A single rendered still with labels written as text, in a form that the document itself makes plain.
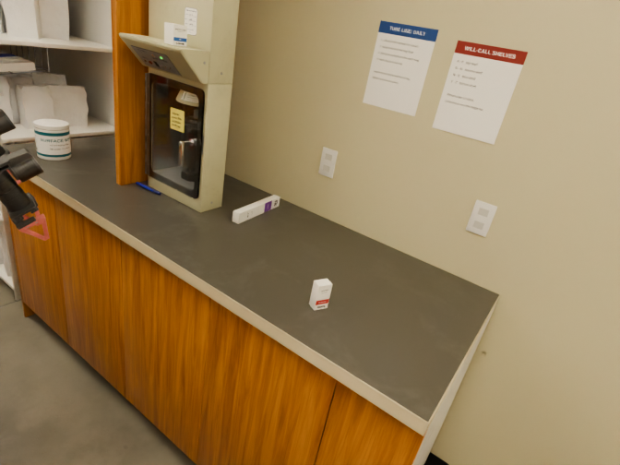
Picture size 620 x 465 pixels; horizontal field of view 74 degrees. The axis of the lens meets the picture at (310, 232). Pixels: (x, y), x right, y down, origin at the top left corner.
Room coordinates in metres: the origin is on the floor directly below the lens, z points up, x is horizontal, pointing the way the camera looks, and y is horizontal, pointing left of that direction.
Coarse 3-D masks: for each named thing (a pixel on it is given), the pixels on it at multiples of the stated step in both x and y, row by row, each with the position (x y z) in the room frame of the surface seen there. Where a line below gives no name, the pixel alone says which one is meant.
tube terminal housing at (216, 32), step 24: (168, 0) 1.53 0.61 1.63; (192, 0) 1.47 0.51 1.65; (216, 0) 1.43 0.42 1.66; (216, 24) 1.43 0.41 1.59; (216, 48) 1.44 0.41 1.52; (216, 72) 1.44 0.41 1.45; (216, 96) 1.45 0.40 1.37; (216, 120) 1.46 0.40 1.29; (216, 144) 1.46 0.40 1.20; (216, 168) 1.47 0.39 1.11; (168, 192) 1.51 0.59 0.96; (216, 192) 1.48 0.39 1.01
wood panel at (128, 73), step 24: (120, 0) 1.54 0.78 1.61; (144, 0) 1.62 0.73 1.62; (120, 24) 1.54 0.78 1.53; (144, 24) 1.62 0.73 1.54; (120, 48) 1.54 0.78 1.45; (120, 72) 1.54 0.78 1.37; (144, 72) 1.62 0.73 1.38; (120, 96) 1.54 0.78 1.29; (144, 96) 1.62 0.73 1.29; (120, 120) 1.53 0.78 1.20; (144, 120) 1.62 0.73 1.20; (120, 144) 1.53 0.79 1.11; (144, 144) 1.62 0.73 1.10; (120, 168) 1.53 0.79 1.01; (144, 168) 1.62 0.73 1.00
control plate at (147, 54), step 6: (138, 48) 1.46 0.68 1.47; (138, 54) 1.50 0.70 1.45; (144, 54) 1.48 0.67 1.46; (150, 54) 1.45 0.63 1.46; (156, 54) 1.42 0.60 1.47; (162, 54) 1.40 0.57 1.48; (150, 60) 1.48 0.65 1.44; (156, 60) 1.46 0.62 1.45; (162, 60) 1.43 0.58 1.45; (168, 60) 1.40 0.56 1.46; (156, 66) 1.50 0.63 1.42; (162, 66) 1.47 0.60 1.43; (168, 66) 1.44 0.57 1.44; (174, 66) 1.41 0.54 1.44; (174, 72) 1.44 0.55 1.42
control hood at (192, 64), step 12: (120, 36) 1.48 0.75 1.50; (132, 36) 1.45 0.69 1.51; (144, 36) 1.52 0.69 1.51; (132, 48) 1.50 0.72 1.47; (144, 48) 1.44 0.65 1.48; (156, 48) 1.39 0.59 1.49; (168, 48) 1.35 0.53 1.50; (180, 48) 1.33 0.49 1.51; (192, 48) 1.41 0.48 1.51; (180, 60) 1.36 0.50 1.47; (192, 60) 1.35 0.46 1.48; (204, 60) 1.40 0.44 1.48; (168, 72) 1.48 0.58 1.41; (180, 72) 1.42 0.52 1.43; (192, 72) 1.37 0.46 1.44; (204, 72) 1.40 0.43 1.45
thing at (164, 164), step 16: (160, 80) 1.53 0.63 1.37; (160, 96) 1.53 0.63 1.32; (176, 96) 1.48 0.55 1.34; (192, 96) 1.44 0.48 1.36; (160, 112) 1.53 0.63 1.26; (192, 112) 1.43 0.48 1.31; (160, 128) 1.52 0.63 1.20; (192, 128) 1.43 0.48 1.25; (160, 144) 1.52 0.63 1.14; (176, 144) 1.47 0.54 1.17; (160, 160) 1.52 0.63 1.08; (176, 160) 1.47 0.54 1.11; (192, 160) 1.43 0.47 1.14; (160, 176) 1.52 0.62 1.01; (176, 176) 1.47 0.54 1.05; (192, 176) 1.43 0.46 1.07; (192, 192) 1.42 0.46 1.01
